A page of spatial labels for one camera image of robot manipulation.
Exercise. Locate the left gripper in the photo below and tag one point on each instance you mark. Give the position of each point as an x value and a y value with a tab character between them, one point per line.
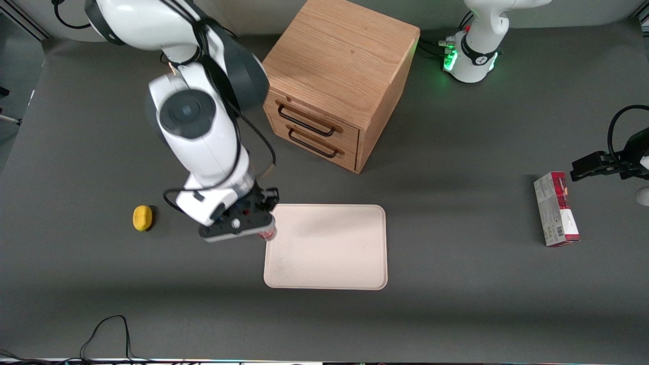
634	151

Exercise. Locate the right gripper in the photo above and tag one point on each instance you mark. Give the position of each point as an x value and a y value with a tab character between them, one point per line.
262	198

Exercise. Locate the yellow lemon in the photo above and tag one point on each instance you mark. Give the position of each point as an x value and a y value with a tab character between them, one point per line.
142	218

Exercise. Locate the black frame rail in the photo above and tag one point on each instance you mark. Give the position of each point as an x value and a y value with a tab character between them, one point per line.
28	23

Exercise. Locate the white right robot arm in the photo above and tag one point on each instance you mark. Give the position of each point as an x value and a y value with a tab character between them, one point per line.
203	142

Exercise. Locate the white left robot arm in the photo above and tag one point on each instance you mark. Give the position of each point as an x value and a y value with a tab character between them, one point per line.
481	35

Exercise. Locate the wooden drawer cabinet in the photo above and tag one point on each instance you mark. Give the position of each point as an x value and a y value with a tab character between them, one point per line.
345	56

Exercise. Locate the grey red carton box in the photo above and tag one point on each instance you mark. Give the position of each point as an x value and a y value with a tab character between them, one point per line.
556	210

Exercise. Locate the red coke bottle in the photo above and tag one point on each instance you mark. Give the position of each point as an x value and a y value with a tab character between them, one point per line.
267	234

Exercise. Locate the cream plastic tray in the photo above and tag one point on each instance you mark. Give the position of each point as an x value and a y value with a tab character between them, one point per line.
329	251

